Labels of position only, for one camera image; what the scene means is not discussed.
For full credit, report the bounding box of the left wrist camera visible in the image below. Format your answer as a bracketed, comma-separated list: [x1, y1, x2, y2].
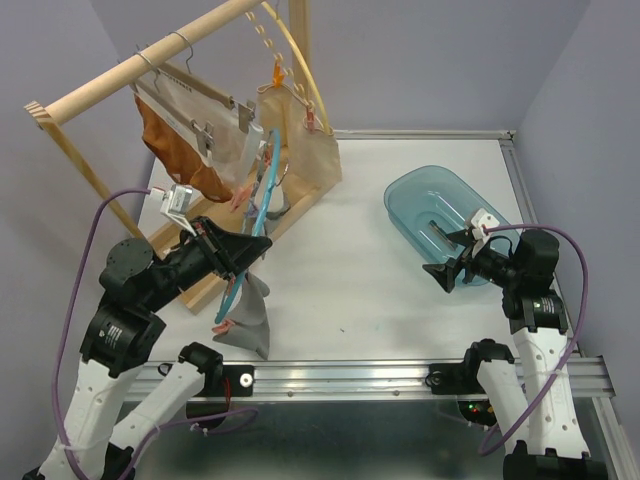
[150, 184, 196, 236]

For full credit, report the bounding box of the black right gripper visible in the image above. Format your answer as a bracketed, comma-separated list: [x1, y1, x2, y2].
[421, 227, 522, 291]

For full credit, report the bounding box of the yellow plastic clip hanger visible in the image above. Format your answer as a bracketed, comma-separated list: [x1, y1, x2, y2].
[245, 1, 333, 135]

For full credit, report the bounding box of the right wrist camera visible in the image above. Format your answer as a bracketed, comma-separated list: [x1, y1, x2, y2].
[465, 208, 500, 257]

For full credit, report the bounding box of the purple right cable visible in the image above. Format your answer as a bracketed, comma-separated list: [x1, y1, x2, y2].
[478, 224, 589, 458]

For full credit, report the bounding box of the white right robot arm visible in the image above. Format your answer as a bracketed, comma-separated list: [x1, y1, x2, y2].
[423, 228, 609, 479]

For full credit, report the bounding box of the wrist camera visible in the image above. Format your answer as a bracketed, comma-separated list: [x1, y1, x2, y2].
[465, 208, 500, 257]
[150, 184, 196, 236]

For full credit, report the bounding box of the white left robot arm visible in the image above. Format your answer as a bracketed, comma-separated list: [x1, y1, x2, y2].
[25, 216, 272, 479]

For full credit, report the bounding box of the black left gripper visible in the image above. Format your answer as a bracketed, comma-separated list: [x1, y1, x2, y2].
[146, 213, 275, 310]

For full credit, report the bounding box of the purple cable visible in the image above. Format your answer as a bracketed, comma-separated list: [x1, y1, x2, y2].
[478, 224, 589, 458]
[51, 187, 260, 480]

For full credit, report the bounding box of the white underwear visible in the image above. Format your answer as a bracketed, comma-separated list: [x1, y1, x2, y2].
[157, 71, 257, 190]

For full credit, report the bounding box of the wooden clothes rack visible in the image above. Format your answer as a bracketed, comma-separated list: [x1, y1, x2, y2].
[22, 0, 343, 316]

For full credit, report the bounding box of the wooden clamp hanger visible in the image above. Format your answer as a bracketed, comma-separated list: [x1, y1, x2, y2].
[159, 31, 256, 134]
[130, 51, 215, 157]

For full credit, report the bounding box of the blue plastic tub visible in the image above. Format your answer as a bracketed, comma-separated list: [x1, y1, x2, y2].
[384, 165, 519, 287]

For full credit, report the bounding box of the blue plastic clip hanger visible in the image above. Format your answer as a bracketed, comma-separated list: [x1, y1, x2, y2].
[214, 128, 281, 326]

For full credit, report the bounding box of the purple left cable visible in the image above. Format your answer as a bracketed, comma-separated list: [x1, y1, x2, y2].
[51, 187, 260, 480]

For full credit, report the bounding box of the beige underwear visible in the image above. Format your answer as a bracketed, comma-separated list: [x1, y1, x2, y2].
[257, 84, 342, 188]

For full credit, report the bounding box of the brown underwear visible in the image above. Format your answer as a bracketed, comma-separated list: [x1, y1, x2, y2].
[135, 95, 233, 203]

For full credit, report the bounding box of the aluminium mounting rail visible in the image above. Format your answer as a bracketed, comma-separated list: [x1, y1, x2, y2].
[84, 354, 617, 401]

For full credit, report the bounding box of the grey underwear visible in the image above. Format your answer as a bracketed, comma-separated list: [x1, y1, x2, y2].
[242, 160, 290, 236]
[212, 272, 270, 360]

